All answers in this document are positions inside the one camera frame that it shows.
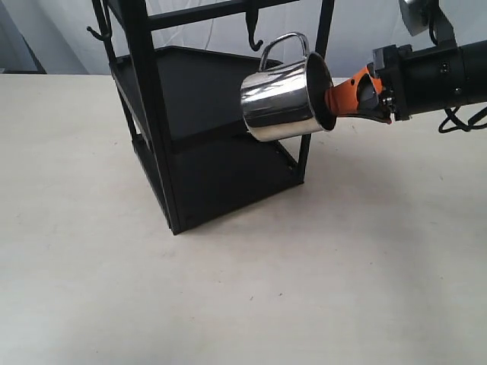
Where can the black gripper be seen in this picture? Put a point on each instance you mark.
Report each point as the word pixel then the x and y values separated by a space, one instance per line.
pixel 386 78

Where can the stainless steel mug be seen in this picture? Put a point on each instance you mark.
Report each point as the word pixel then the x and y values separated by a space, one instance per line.
pixel 287 100

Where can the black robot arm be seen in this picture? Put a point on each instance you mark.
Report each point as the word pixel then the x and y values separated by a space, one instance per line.
pixel 441 78

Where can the black metal shelf rack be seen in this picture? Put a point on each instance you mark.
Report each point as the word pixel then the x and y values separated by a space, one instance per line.
pixel 182 107

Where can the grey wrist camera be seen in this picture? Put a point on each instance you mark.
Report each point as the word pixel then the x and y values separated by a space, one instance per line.
pixel 416 14

